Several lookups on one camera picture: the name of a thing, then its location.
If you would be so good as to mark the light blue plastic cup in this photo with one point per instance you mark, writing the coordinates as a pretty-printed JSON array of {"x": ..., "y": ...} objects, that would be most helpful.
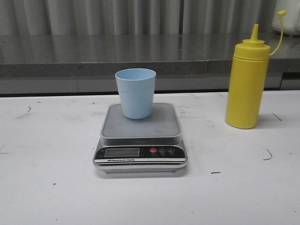
[{"x": 136, "y": 91}]

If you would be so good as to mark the yellow squeeze bottle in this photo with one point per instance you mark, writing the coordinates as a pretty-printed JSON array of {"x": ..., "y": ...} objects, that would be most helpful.
[{"x": 247, "y": 79}]

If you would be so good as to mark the silver digital kitchen scale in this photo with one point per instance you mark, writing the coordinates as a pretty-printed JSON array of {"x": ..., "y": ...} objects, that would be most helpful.
[{"x": 152, "y": 144}]

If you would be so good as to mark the grey stone counter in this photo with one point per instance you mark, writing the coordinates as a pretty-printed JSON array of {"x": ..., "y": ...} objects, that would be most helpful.
[{"x": 86, "y": 64}]

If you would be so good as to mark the white pleated curtain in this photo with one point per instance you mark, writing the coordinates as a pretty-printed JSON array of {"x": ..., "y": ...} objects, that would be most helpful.
[{"x": 122, "y": 17}]

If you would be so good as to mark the white appliance on counter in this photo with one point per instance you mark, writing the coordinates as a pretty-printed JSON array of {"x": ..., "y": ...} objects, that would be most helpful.
[{"x": 291, "y": 20}]

